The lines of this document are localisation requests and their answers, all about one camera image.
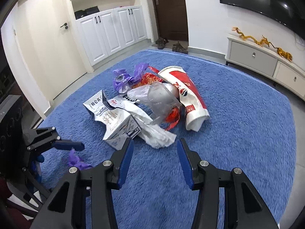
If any red white paper cup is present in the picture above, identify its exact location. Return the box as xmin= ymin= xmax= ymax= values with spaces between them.
xmin=158 ymin=66 xmax=210 ymax=132

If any left brown shoe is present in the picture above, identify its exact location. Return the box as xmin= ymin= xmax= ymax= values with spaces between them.
xmin=153 ymin=37 xmax=169 ymax=50

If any brown entrance door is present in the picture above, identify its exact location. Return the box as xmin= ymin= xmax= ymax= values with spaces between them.
xmin=153 ymin=0 xmax=189 ymax=41

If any clear plastic cup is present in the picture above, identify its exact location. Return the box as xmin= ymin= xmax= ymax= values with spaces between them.
xmin=147 ymin=82 xmax=181 ymax=124

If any white wall cabinet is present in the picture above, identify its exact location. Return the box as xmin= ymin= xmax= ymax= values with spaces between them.
xmin=67 ymin=0 xmax=148 ymax=68

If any black device on cabinet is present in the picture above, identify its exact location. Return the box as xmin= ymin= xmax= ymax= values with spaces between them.
xmin=75 ymin=6 xmax=100 ymax=20

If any white printed carton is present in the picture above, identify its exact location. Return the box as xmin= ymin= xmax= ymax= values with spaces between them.
xmin=83 ymin=90 xmax=141 ymax=150

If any small purple wrapper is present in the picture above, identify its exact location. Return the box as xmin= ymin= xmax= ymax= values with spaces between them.
xmin=68 ymin=149 xmax=93 ymax=171

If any right brown shoe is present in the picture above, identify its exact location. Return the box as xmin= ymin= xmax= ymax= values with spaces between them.
xmin=172 ymin=42 xmax=188 ymax=54

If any white plastic bag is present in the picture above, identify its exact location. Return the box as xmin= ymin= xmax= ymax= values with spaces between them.
xmin=108 ymin=85 xmax=176 ymax=149

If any brown shoe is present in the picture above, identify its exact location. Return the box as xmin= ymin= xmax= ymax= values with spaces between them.
xmin=153 ymin=37 xmax=169 ymax=50
xmin=172 ymin=42 xmax=188 ymax=54

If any red snack wrapper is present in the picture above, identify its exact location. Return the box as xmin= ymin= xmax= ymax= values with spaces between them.
xmin=132 ymin=66 xmax=164 ymax=88

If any white TV console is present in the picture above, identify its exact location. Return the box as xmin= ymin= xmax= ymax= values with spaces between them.
xmin=225 ymin=35 xmax=305 ymax=99

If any golden tiger figurine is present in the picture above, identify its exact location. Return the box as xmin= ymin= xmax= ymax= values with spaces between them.
xmin=269 ymin=42 xmax=293 ymax=62

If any golden dragon figurine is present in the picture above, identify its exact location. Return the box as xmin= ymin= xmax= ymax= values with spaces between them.
xmin=232 ymin=27 xmax=270 ymax=47

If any white interior door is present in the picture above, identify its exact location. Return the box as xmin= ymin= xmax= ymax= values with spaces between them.
xmin=14 ymin=0 xmax=86 ymax=101

